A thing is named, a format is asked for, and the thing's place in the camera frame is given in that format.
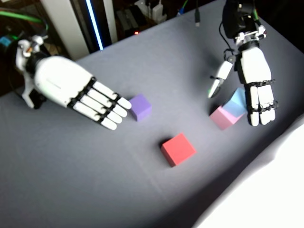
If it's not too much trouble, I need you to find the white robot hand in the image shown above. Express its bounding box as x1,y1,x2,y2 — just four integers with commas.
208,46,279,127
33,56,133,131

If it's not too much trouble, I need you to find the blue light strip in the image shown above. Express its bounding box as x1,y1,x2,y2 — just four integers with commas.
85,0,105,51

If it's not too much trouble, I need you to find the white cabinet post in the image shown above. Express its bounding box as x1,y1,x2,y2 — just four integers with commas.
40,0,118,60

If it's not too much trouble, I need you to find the white glossy panel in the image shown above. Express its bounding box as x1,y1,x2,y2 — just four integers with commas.
191,116,304,228

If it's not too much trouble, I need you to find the small purple foam cube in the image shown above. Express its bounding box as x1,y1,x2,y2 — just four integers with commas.
129,93,152,122

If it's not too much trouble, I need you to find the green cable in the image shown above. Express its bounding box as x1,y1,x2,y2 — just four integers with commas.
0,10,50,33

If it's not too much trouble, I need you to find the black cable with plug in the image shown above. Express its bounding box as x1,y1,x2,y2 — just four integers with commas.
194,0,201,27

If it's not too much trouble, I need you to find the small blue foam cube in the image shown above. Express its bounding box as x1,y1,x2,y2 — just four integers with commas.
222,87,247,118

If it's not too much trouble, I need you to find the red cube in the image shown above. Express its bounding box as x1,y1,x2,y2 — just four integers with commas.
161,133,197,168

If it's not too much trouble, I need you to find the black box with red light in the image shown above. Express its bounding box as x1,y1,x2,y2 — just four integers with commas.
115,9,143,38

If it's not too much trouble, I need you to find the pink cube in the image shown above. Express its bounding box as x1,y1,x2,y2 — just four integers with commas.
209,105,245,131

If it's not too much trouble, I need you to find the white plastic box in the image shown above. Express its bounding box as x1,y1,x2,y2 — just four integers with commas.
134,0,167,24

